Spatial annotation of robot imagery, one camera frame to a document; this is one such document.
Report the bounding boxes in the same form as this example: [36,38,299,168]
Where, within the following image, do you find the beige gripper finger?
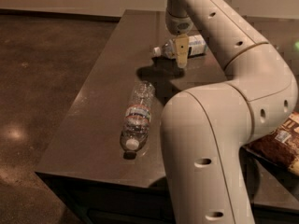
[174,35,189,68]

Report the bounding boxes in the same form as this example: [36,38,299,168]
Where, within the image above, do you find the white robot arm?
[161,0,298,224]

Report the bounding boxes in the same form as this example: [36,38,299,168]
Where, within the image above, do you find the clear plastic water bottle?
[121,81,155,151]

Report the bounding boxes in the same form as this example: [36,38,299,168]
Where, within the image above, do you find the brown sea salt snack bag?
[246,112,299,175]

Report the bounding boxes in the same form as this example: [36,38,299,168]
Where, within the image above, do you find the dark table base frame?
[36,171,299,224]

